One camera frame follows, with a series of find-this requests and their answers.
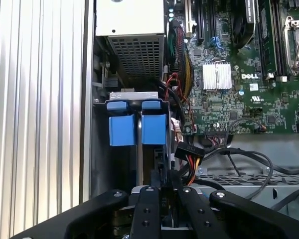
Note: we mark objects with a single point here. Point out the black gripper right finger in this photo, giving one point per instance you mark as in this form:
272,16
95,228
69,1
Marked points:
264,219

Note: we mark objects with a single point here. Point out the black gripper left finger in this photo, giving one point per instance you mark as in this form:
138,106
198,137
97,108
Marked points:
147,211

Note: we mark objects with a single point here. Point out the hard disk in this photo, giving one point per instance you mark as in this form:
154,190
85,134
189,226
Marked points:
122,129

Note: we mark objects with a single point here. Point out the grey disk bay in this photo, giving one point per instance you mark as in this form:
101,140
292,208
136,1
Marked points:
168,119

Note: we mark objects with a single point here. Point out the blue disk carrier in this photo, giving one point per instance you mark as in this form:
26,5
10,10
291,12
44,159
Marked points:
117,105

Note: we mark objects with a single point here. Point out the perforated metal drive cage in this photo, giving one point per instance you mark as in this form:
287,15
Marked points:
276,144

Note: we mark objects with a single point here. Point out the green motherboard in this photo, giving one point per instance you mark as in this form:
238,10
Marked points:
264,104

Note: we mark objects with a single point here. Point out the open grey PC case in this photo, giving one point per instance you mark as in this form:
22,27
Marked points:
89,74

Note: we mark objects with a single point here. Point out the silver finned heatsink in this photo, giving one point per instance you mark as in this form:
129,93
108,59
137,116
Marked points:
216,76

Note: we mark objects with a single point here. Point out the metal slat table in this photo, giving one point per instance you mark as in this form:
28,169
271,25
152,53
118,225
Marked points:
40,99

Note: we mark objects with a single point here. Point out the black RAM slot row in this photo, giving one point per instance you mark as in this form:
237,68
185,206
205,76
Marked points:
280,37

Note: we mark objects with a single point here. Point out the silver power supply unit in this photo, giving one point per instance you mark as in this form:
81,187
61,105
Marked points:
129,20

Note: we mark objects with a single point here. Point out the black expansion slot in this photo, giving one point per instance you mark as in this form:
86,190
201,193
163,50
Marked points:
199,20
211,20

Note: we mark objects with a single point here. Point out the beige expansion slot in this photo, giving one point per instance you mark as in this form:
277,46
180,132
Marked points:
188,15

